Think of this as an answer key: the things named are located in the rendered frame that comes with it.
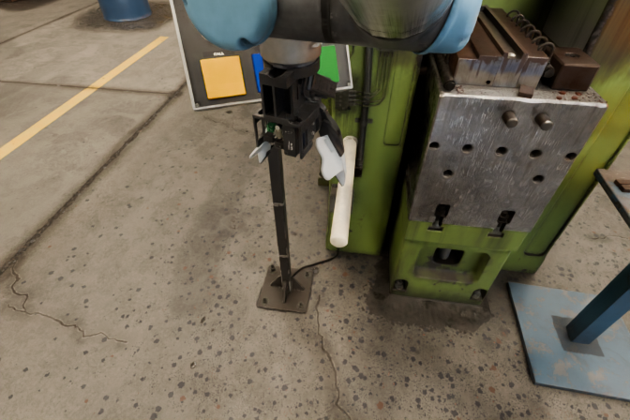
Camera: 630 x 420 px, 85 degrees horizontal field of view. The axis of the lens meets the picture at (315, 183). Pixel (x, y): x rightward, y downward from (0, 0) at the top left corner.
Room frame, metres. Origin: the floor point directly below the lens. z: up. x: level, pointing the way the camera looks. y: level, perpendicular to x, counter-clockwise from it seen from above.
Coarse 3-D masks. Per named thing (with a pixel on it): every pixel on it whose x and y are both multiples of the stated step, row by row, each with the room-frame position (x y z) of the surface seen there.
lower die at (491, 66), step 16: (480, 16) 1.09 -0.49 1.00; (496, 16) 1.09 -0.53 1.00; (480, 32) 0.98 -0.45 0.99; (512, 32) 0.97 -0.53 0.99; (464, 48) 0.89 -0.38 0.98; (480, 48) 0.86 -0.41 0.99; (496, 48) 0.86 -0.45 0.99; (528, 48) 0.85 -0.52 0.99; (464, 64) 0.82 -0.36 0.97; (480, 64) 0.81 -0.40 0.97; (496, 64) 0.81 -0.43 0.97; (512, 64) 0.80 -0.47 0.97; (528, 64) 0.80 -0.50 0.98; (544, 64) 0.79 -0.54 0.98; (464, 80) 0.82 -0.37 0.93; (480, 80) 0.81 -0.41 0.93; (496, 80) 0.81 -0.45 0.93; (512, 80) 0.80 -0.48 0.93; (528, 80) 0.80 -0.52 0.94
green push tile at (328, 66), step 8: (328, 48) 0.73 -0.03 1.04; (320, 56) 0.71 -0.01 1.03; (328, 56) 0.72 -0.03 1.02; (336, 56) 0.72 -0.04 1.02; (320, 64) 0.71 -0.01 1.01; (328, 64) 0.71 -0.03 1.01; (336, 64) 0.71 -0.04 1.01; (320, 72) 0.70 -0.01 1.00; (328, 72) 0.70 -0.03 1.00; (336, 72) 0.70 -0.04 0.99; (336, 80) 0.70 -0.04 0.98
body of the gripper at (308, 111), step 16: (272, 80) 0.38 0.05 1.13; (288, 80) 0.38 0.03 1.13; (304, 80) 0.42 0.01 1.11; (272, 96) 0.41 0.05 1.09; (288, 96) 0.40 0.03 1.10; (304, 96) 0.42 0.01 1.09; (256, 112) 0.40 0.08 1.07; (272, 112) 0.39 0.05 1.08; (288, 112) 0.39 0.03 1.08; (304, 112) 0.40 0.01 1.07; (320, 112) 0.43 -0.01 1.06; (256, 128) 0.39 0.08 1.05; (272, 128) 0.39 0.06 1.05; (288, 128) 0.38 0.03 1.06; (304, 128) 0.38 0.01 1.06; (256, 144) 0.39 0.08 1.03; (272, 144) 0.40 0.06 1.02; (288, 144) 0.38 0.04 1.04; (304, 144) 0.38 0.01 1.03
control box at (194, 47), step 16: (176, 0) 0.71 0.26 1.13; (176, 16) 0.69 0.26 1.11; (176, 32) 0.68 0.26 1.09; (192, 32) 0.68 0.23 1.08; (192, 48) 0.67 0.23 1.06; (208, 48) 0.68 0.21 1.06; (256, 48) 0.70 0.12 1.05; (336, 48) 0.74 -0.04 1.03; (192, 64) 0.65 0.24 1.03; (192, 80) 0.64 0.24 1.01; (192, 96) 0.62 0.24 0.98; (240, 96) 0.64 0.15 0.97; (256, 96) 0.65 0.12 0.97
